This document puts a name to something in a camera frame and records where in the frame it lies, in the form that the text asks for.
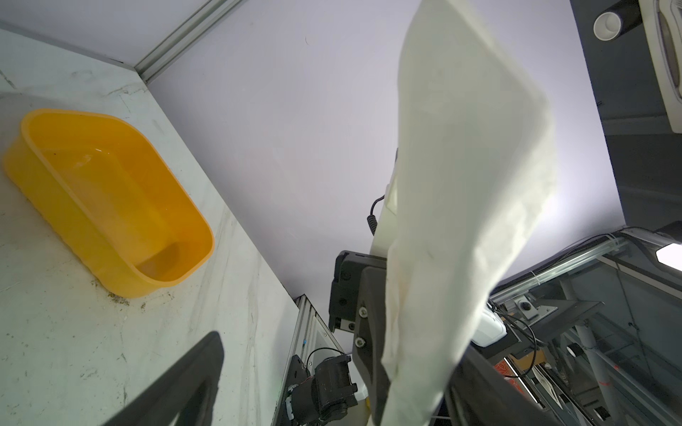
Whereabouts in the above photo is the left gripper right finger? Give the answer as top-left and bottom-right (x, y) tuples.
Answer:
(447, 347), (557, 426)

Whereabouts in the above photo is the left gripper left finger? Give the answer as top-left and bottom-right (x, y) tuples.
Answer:
(106, 331), (225, 425)

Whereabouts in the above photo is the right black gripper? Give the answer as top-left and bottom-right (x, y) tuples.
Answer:
(328, 250), (391, 425)

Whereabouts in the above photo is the white paper napkin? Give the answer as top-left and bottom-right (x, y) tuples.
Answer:
(382, 1), (557, 425)

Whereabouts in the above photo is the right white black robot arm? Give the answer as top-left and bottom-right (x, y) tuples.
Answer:
(330, 158), (513, 425)

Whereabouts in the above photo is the yellow plastic tray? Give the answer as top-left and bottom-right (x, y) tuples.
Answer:
(3, 109), (215, 298)

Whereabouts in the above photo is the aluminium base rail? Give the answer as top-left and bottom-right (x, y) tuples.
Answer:
(272, 296), (369, 425)

